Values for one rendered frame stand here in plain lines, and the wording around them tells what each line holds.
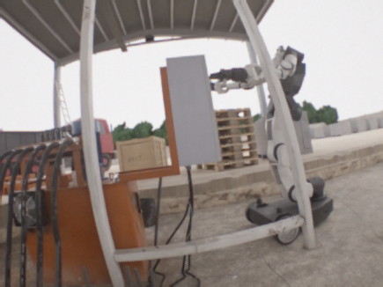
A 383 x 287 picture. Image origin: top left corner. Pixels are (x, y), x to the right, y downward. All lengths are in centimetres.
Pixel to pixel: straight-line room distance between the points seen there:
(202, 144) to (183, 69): 42
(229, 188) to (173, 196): 71
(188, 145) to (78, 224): 76
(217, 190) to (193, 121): 169
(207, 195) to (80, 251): 179
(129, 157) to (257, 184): 260
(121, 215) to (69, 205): 31
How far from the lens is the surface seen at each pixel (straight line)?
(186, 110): 111
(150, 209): 223
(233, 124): 357
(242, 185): 277
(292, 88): 174
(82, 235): 128
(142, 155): 425
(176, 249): 113
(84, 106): 108
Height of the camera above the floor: 71
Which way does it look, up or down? 3 degrees up
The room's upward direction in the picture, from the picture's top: 8 degrees counter-clockwise
